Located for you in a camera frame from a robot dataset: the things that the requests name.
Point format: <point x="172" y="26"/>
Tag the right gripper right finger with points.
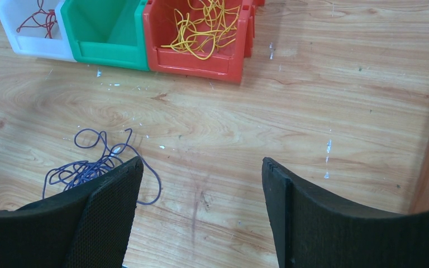
<point x="313" y="227"/>

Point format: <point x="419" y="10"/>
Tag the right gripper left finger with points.
<point x="86" y="226"/>

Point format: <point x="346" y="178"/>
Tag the green plastic bin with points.
<point x="106" y="32"/>

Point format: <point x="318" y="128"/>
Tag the white plastic bin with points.
<point x="36" y="28"/>

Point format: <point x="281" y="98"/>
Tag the red plastic bin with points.
<point x="209" y="39"/>

